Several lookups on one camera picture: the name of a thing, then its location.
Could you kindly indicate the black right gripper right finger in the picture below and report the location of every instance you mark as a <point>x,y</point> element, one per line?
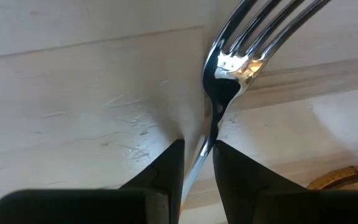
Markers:
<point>275,202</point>

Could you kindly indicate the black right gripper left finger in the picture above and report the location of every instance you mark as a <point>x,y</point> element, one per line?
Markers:
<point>104,207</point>

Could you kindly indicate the amber drinking glass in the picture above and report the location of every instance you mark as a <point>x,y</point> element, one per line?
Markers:
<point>340,177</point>

